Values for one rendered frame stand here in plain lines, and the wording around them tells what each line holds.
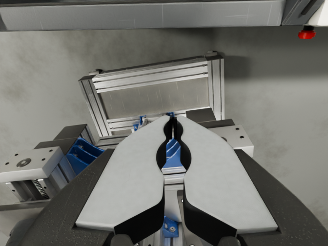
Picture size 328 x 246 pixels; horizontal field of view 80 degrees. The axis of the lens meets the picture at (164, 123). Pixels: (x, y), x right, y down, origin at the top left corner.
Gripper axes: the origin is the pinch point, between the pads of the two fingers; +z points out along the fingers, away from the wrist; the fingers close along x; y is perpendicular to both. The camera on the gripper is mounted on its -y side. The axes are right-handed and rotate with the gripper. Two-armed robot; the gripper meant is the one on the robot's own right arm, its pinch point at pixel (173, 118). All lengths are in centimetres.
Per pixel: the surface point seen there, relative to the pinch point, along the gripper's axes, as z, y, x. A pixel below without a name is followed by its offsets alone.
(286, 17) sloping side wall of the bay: 26.7, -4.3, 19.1
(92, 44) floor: 123, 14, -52
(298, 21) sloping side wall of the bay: 26.9, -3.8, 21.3
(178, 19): 27.6, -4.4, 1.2
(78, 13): 27.6, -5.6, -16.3
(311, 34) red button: 41, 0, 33
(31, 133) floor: 123, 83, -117
